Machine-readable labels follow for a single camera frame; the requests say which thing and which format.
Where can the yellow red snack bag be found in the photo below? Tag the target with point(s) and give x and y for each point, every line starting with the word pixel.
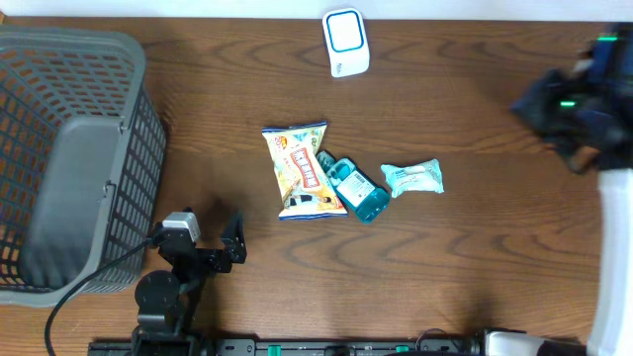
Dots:
pixel 306 192

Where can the white barcode scanner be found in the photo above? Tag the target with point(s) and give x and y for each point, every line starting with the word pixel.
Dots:
pixel 346 42

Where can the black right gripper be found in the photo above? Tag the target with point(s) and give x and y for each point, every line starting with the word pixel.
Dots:
pixel 534 107

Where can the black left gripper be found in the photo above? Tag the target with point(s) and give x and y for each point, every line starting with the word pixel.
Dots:
pixel 233 244

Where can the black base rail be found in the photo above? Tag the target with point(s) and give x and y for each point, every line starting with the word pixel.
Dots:
pixel 250 347

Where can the grey plastic shopping basket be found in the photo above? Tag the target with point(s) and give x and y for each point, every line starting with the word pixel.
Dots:
pixel 82 150

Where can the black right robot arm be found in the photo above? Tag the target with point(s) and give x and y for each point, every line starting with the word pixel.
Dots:
pixel 606 68

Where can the teal mouthwash bottle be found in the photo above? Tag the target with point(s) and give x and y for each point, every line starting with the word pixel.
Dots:
pixel 359 193

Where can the light teal wipes packet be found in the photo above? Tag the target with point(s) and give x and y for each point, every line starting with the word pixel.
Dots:
pixel 421 177

